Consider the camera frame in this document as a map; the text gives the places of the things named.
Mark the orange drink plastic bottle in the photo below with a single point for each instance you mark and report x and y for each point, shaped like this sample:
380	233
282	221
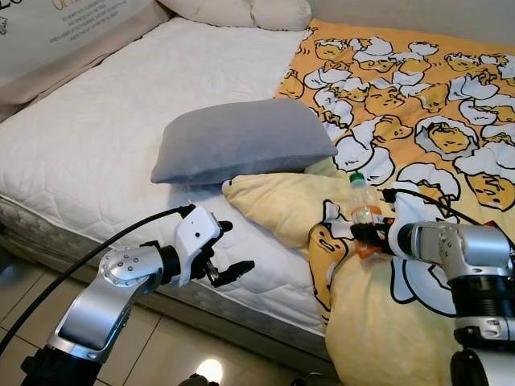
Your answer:
366	205

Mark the white quilted mattress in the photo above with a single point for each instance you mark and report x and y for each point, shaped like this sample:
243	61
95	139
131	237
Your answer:
96	121

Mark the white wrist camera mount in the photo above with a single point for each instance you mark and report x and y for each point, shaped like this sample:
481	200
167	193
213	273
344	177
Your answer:
401	235
193	237

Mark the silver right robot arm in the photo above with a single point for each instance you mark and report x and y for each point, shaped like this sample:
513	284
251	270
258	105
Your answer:
475	257

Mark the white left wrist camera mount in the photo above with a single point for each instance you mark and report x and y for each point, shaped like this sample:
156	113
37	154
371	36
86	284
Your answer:
193	237

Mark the yellow cartoon egg blanket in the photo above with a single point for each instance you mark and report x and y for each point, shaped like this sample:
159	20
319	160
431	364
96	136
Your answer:
418	104

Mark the long cream bolster pillow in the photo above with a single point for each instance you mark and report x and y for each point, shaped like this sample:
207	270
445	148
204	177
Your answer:
233	12

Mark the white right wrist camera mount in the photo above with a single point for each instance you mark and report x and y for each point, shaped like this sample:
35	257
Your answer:
401	235

